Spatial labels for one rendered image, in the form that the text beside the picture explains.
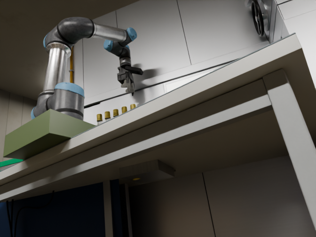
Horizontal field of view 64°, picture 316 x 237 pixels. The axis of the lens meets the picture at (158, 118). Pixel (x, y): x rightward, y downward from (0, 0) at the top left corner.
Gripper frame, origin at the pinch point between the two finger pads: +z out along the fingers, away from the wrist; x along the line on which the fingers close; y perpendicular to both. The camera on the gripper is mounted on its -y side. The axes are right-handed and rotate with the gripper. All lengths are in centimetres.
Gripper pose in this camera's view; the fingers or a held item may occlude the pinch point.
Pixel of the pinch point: (131, 91)
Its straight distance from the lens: 158.4
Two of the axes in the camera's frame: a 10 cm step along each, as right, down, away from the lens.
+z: 1.4, 9.1, -3.9
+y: -9.4, 2.4, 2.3
